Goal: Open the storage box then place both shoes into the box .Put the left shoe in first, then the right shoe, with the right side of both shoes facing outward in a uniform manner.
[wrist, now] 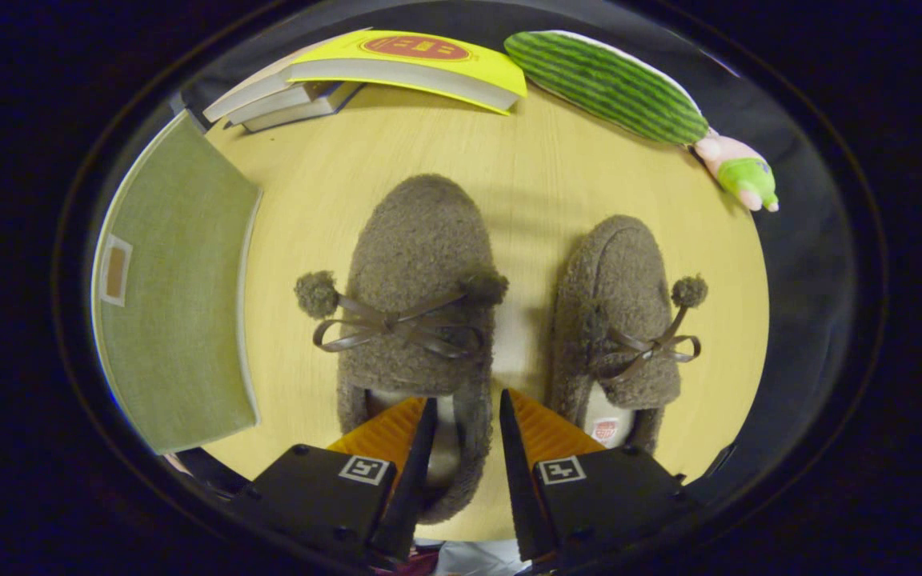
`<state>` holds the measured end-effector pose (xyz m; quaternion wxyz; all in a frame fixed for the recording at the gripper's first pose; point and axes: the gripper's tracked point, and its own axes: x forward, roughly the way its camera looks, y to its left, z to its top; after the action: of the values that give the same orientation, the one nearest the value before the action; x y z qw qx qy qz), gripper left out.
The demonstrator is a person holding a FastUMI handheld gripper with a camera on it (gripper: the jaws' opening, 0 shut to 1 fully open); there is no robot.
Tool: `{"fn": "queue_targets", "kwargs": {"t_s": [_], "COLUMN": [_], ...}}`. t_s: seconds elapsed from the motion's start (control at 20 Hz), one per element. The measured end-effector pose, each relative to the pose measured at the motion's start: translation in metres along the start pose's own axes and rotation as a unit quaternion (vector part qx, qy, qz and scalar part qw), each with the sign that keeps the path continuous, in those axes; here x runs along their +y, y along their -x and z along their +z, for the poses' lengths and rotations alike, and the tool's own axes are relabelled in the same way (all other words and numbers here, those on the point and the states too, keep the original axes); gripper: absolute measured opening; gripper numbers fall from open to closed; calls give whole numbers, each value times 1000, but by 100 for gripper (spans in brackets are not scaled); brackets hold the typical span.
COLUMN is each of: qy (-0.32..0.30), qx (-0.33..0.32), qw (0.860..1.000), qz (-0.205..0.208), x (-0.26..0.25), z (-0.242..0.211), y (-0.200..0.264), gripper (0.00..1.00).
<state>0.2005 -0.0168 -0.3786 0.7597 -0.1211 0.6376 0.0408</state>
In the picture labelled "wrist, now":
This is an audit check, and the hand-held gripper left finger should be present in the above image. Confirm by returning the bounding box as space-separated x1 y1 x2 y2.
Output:
230 396 439 565

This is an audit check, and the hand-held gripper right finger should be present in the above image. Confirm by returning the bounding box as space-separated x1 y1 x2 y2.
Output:
499 388 702 565

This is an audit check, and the brown fuzzy shoe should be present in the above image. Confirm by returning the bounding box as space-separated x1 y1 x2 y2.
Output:
547 214 708 455
295 174 510 526

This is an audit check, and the grey-green fabric storage box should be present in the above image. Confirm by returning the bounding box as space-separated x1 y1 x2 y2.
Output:
91 110 263 455

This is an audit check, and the pink and green plush toy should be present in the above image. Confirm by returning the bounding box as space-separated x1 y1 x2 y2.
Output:
693 132 780 213

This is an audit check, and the dark blue book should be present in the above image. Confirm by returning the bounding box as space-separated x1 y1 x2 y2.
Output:
241 80 366 134

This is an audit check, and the white book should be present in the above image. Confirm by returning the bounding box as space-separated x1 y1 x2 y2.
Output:
225 80 338 127

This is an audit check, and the watermelon plush toy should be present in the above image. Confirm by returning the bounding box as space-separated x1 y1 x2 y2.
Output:
503 30 710 146

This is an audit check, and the yellow book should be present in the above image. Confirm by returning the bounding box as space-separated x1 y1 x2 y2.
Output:
281 30 527 116

